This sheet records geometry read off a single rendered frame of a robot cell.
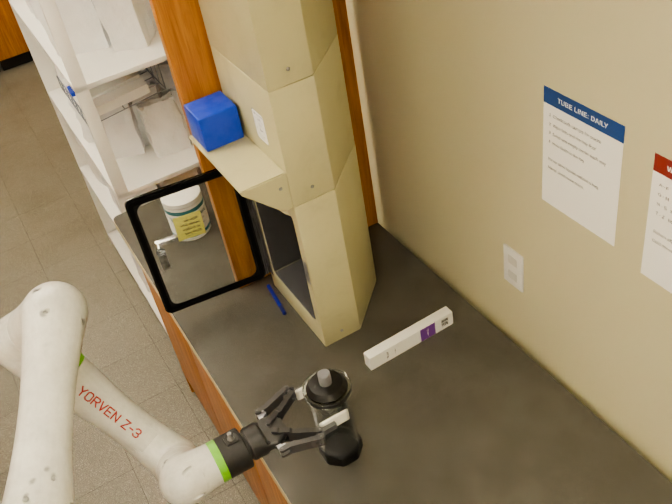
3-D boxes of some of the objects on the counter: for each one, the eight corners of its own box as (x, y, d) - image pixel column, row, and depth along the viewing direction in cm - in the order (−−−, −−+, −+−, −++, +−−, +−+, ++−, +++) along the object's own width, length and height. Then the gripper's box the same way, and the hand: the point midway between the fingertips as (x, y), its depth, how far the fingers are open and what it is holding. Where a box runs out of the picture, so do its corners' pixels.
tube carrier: (348, 420, 194) (335, 360, 180) (372, 450, 186) (360, 390, 172) (310, 441, 190) (293, 382, 177) (332, 473, 183) (316, 414, 169)
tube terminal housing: (345, 249, 246) (301, 11, 197) (403, 306, 223) (369, 52, 174) (273, 284, 238) (209, 45, 190) (326, 347, 215) (268, 93, 166)
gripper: (265, 473, 161) (360, 420, 167) (221, 400, 177) (308, 354, 184) (273, 494, 165) (364, 442, 172) (228, 421, 182) (313, 376, 189)
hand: (328, 401), depth 177 cm, fingers open, 11 cm apart
